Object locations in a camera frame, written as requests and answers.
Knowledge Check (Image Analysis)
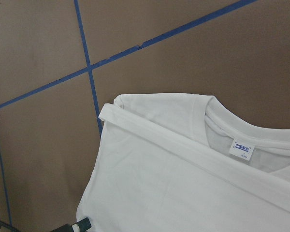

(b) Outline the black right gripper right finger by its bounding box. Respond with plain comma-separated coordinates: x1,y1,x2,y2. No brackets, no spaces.
51,217,91,232

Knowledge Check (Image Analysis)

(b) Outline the white long-sleeve printed shirt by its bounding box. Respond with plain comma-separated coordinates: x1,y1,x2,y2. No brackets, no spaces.
76,93,290,232

